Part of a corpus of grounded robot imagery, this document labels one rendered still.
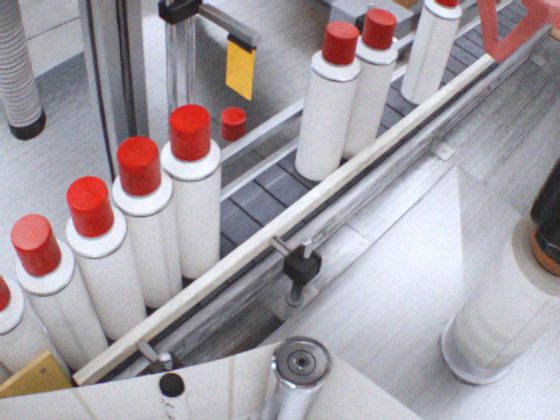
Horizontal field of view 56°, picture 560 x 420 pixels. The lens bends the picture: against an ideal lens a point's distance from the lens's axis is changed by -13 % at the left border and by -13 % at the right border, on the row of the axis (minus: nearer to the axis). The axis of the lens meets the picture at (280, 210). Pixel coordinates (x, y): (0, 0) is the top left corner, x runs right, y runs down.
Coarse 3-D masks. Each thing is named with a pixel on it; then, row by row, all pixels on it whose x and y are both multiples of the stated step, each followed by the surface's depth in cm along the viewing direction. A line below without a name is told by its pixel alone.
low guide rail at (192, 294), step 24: (480, 72) 84; (432, 96) 76; (408, 120) 72; (384, 144) 70; (360, 168) 68; (312, 192) 64; (288, 216) 62; (264, 240) 60; (216, 264) 57; (240, 264) 59; (192, 288) 56; (168, 312) 54; (144, 336) 52; (96, 360) 50; (120, 360) 52
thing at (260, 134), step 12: (468, 0) 86; (408, 36) 76; (396, 48) 74; (288, 108) 65; (300, 108) 65; (276, 120) 63; (288, 120) 64; (252, 132) 62; (264, 132) 62; (276, 132) 64; (240, 144) 61; (252, 144) 62; (228, 156) 60; (240, 156) 61
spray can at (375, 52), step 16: (368, 16) 57; (384, 16) 57; (368, 32) 58; (384, 32) 57; (368, 48) 59; (384, 48) 59; (368, 64) 60; (384, 64) 59; (368, 80) 61; (384, 80) 61; (368, 96) 63; (384, 96) 64; (352, 112) 66; (368, 112) 65; (352, 128) 67; (368, 128) 67; (352, 144) 69; (368, 144) 70
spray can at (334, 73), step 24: (336, 24) 55; (336, 48) 55; (312, 72) 58; (336, 72) 57; (360, 72) 58; (312, 96) 60; (336, 96) 59; (312, 120) 62; (336, 120) 61; (312, 144) 65; (336, 144) 65; (312, 168) 67; (336, 168) 69
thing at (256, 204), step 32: (480, 32) 95; (448, 64) 87; (384, 128) 76; (416, 128) 77; (288, 160) 71; (256, 192) 68; (288, 192) 68; (224, 224) 65; (256, 224) 65; (224, 256) 62; (256, 256) 63; (224, 288) 60; (96, 384) 52
